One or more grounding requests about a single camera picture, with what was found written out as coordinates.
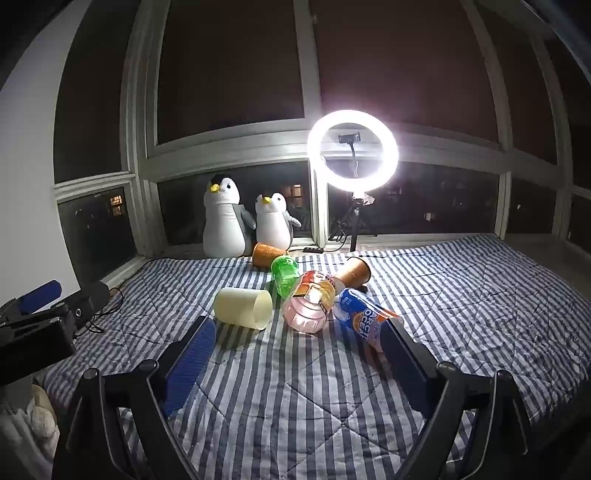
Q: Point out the black phone holder gooseneck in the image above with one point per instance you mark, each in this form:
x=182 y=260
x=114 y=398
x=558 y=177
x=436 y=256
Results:
x=350 y=138

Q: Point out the pink clear plastic cup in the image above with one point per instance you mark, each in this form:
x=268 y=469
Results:
x=302 y=316

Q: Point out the large penguin plush with hat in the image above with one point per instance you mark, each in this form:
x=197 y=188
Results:
x=224 y=221

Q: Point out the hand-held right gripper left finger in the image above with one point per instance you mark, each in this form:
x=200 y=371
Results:
x=189 y=364

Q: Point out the clear cup with orange label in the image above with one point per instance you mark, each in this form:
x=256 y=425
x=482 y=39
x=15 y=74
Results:
x=318 y=282

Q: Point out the green plastic cup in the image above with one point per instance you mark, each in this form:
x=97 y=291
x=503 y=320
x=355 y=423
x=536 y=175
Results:
x=284 y=274

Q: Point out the brown paper cup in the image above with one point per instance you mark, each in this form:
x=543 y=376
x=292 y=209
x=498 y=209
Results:
x=353 y=272

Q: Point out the orange patterned paper cup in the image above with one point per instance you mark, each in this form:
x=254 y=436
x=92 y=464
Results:
x=268 y=254

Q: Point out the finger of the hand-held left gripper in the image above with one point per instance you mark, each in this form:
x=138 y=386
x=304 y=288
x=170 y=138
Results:
x=39 y=293
x=87 y=300

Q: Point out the small penguin plush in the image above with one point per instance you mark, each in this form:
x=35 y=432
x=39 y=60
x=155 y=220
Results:
x=274 y=224

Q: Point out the cream plastic cup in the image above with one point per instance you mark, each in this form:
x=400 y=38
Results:
x=240 y=307

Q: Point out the black power strip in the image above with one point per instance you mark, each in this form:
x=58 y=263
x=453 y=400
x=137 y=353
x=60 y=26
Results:
x=313 y=249

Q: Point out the black tripod stand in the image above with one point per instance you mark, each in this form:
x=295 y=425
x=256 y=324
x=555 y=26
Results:
x=354 y=226

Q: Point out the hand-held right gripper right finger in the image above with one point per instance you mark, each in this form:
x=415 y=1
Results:
x=406 y=364

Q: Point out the white cloth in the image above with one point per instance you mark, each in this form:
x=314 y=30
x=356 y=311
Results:
x=27 y=429

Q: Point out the blue white striped blanket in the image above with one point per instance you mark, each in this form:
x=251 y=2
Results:
x=300 y=406

